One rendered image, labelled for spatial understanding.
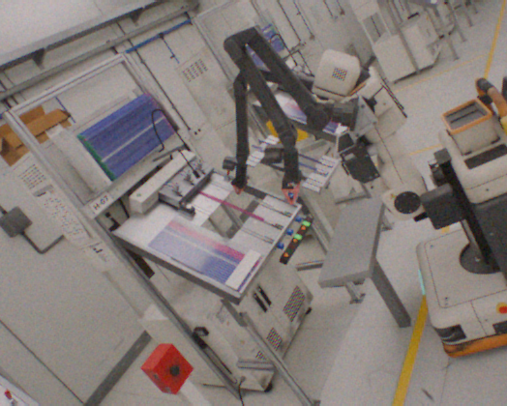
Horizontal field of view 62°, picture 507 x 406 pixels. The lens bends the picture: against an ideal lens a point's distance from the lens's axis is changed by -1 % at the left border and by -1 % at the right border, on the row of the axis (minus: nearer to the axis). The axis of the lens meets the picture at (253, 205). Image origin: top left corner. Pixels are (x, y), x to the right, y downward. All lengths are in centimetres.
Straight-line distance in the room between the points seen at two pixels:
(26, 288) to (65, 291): 28
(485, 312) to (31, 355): 288
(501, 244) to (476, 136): 40
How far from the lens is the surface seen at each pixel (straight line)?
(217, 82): 319
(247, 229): 217
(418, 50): 638
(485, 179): 166
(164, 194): 227
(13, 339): 349
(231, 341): 229
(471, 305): 195
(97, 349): 372
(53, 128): 253
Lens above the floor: 158
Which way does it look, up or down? 18 degrees down
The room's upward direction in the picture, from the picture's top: 34 degrees counter-clockwise
